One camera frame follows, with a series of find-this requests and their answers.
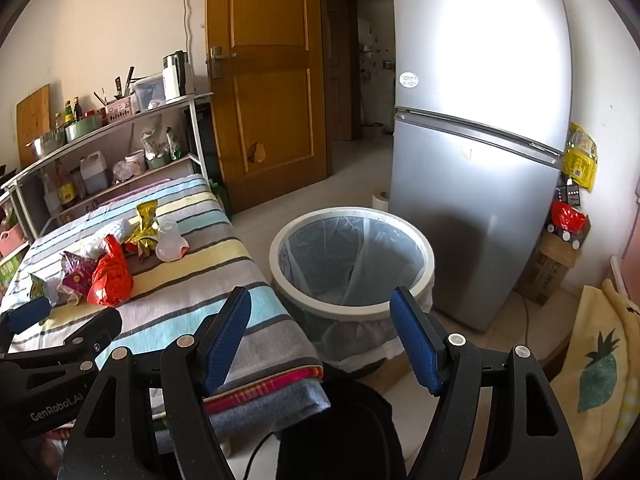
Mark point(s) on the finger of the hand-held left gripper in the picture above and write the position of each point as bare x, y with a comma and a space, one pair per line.
95, 332
27, 314

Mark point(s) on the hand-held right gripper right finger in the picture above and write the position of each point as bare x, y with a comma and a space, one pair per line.
415, 340

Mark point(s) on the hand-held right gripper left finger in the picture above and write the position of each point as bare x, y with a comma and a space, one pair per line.
227, 340

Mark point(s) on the green snack wrapper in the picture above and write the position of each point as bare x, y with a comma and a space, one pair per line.
39, 287

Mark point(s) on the purple snack packet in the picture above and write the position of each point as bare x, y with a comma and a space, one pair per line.
77, 267

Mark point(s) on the white round waste bin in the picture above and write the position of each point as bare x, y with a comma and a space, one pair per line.
350, 310

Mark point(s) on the clear plastic bin liner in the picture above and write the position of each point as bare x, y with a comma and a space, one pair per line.
350, 260

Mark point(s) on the clear pinkish plastic cup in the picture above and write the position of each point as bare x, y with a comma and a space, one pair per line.
170, 247

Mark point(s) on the green red box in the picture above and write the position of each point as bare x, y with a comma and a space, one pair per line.
9, 275

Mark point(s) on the crumpled paper scrap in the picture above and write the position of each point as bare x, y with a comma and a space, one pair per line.
70, 294

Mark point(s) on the red plastic bag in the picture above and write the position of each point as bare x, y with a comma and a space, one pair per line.
569, 217
110, 277

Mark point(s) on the pink storage basket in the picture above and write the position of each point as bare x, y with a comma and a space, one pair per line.
11, 241

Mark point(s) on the striped cloth covered table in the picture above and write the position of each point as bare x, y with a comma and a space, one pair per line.
200, 270

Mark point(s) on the white plastic bag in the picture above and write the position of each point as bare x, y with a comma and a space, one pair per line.
100, 240

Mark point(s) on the gold snack wrapper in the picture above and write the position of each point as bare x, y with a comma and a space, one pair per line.
142, 232

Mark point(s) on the clear oil bottle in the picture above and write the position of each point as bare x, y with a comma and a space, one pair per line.
50, 195

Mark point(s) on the yellow label oil bottle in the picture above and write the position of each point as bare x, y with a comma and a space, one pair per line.
66, 187

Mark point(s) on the green plastic bottle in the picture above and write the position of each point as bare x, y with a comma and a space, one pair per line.
220, 200

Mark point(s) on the paper towel roll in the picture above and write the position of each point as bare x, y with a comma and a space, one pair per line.
381, 201

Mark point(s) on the stack of dark pans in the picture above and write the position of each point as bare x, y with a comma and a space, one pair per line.
6, 172

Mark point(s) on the silver refrigerator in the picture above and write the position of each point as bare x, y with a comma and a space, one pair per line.
475, 210

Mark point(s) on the cardboard box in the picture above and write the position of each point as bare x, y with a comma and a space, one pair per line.
547, 272

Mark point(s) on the white plastic jug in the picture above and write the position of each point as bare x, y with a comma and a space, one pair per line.
95, 175

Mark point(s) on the clear plastic bag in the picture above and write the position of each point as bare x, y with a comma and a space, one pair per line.
122, 172

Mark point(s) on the steel pot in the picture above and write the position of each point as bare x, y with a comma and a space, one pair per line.
47, 145

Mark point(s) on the green bowl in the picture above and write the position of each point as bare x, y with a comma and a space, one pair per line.
157, 161

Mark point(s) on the yellow pineapple cloth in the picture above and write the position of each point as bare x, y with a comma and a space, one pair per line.
595, 375

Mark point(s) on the green metal basin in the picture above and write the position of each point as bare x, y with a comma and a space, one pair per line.
84, 130

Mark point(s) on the wooden cutting board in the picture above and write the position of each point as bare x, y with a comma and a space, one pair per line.
32, 120

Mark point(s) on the crumpled food bag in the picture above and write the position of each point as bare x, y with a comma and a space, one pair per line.
152, 142

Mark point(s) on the green white packet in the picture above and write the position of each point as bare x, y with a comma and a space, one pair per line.
175, 146

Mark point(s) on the metal shelf rack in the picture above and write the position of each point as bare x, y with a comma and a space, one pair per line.
200, 140

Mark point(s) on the yellow cap sauce bottle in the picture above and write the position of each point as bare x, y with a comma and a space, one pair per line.
70, 112

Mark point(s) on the dark sauce bottle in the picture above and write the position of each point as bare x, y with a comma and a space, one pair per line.
78, 109

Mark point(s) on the black packet with white print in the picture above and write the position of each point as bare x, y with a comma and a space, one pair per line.
569, 192

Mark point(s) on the pink cabinet with white edge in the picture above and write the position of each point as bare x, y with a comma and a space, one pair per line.
619, 272

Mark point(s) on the pink utensil basket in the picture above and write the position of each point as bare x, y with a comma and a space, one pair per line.
119, 109

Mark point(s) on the yellow plastic bag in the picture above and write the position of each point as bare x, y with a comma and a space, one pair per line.
580, 160

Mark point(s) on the clear storage box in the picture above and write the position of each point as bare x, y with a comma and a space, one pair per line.
149, 92

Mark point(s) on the white cylinder container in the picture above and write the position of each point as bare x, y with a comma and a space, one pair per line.
171, 85

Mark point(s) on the dark wooden door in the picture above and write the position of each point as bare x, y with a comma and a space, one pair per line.
342, 70

